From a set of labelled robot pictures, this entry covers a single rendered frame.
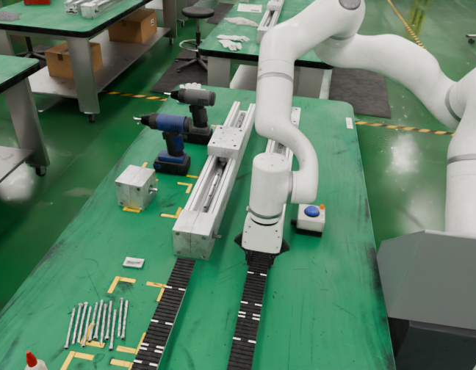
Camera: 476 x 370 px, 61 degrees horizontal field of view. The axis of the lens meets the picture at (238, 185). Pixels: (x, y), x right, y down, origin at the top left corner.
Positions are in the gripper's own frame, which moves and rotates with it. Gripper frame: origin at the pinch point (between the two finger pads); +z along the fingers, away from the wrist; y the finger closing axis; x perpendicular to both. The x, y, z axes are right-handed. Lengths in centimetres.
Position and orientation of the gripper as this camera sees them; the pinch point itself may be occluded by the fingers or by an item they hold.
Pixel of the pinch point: (259, 258)
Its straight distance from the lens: 111.1
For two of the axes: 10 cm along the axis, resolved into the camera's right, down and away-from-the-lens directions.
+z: -0.6, 8.1, 5.8
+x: 1.8, -5.6, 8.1
